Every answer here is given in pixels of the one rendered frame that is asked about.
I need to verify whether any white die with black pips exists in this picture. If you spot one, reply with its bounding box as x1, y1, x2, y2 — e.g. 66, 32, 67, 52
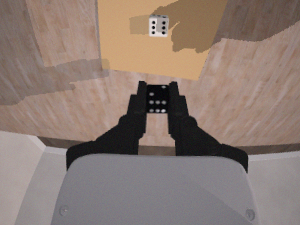
149, 14, 169, 37

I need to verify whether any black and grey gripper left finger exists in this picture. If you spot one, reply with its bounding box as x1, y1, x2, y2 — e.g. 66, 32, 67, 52
66, 81, 147, 170

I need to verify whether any tan flat mat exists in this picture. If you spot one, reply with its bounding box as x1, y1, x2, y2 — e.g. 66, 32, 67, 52
98, 0, 228, 81

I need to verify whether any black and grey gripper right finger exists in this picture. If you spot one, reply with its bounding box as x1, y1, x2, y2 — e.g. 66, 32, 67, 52
167, 81, 248, 174

